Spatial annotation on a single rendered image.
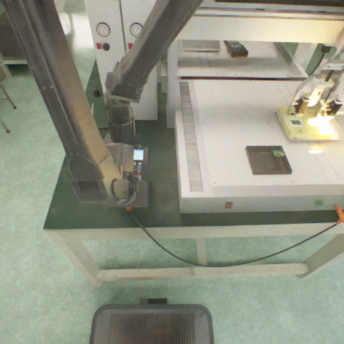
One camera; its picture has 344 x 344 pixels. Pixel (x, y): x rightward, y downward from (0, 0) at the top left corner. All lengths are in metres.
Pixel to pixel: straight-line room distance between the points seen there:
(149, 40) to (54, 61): 0.17
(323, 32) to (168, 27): 0.67
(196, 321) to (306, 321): 0.67
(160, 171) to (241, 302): 0.92
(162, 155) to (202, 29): 0.46
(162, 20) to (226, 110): 0.66
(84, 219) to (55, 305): 0.82
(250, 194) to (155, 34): 0.53
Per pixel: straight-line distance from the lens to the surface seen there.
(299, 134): 0.99
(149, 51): 0.51
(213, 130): 0.95
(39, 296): 1.66
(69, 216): 0.89
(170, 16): 0.45
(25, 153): 2.30
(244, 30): 0.92
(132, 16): 0.93
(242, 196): 0.78
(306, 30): 1.00
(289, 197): 0.85
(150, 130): 1.09
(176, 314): 1.23
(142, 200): 0.62
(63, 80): 0.40
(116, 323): 1.25
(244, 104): 1.12
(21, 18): 0.41
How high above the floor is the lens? 1.48
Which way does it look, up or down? 52 degrees down
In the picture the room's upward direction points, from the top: 3 degrees clockwise
